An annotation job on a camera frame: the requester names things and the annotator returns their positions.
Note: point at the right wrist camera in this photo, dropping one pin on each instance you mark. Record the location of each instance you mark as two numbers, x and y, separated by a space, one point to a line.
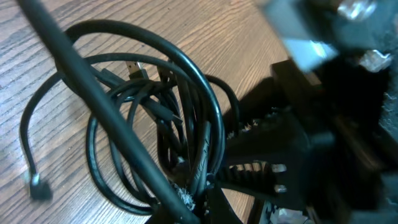
315 32

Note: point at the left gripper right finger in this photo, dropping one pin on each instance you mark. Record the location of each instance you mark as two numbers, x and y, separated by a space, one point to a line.
218 210

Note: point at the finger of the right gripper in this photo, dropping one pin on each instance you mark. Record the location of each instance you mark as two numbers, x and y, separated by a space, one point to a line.
260 181

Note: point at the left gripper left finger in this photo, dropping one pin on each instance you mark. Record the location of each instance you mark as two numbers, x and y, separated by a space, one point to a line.
181 212

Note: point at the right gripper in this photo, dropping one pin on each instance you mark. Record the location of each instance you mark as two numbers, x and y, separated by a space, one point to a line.
342 132

